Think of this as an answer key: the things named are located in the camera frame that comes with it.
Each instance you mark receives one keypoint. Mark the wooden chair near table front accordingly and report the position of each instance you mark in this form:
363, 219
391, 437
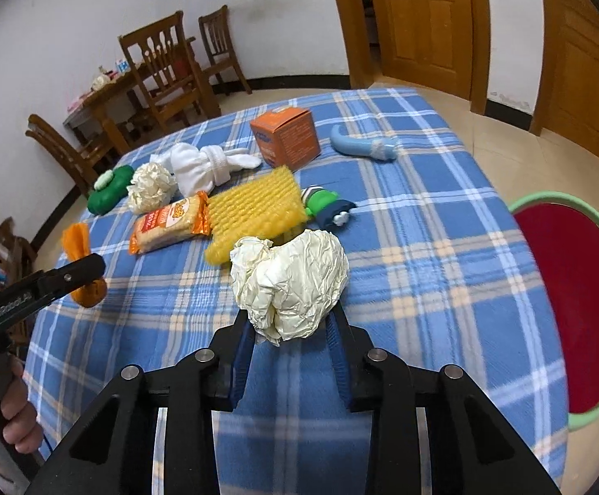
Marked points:
166, 71

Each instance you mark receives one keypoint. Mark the blue curved toy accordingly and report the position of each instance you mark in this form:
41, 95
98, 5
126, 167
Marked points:
382, 149

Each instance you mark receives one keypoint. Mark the right wooden door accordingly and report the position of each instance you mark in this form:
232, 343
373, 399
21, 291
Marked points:
568, 96

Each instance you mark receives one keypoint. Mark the green clover-shaped container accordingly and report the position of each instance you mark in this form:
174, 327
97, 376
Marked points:
109, 188

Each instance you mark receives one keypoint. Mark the wooden chair at left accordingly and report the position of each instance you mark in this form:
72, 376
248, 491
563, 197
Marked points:
80, 163

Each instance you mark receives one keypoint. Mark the white sock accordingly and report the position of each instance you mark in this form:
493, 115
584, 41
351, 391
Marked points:
202, 169

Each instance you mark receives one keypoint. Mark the white mesh puff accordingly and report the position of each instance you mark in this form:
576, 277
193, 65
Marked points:
152, 187

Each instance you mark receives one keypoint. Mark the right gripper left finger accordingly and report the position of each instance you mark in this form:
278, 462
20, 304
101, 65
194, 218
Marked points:
110, 448

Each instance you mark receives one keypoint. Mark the wooden door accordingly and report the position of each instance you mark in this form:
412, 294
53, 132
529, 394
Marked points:
441, 44
568, 96

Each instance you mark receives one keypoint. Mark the green frog keychain toy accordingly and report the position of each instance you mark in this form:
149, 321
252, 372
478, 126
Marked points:
326, 207

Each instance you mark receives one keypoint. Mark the blue plaid tablecloth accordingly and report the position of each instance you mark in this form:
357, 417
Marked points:
430, 262

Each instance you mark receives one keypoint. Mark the person's left hand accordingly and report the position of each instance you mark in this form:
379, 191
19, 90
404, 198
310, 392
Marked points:
22, 431

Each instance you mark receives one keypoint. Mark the cream paper ball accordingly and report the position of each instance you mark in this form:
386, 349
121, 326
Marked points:
287, 290

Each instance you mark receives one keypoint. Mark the orange snack packet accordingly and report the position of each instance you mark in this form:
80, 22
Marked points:
178, 221

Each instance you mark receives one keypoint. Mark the red bin with green rim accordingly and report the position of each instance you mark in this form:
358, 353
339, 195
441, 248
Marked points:
562, 232

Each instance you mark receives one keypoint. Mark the wooden dining table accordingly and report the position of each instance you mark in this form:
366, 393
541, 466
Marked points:
125, 94

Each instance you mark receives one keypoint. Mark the left wooden door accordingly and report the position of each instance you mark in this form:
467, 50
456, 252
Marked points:
441, 44

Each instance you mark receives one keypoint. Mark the yellow foam net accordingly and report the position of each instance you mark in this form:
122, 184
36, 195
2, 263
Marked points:
264, 208

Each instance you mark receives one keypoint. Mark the orange cardboard box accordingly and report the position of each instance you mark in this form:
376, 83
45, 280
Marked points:
286, 136

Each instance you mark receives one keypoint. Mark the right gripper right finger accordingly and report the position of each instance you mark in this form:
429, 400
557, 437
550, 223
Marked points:
473, 448

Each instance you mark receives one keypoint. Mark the wooden chair against wall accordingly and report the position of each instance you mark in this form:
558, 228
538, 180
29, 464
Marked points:
218, 45

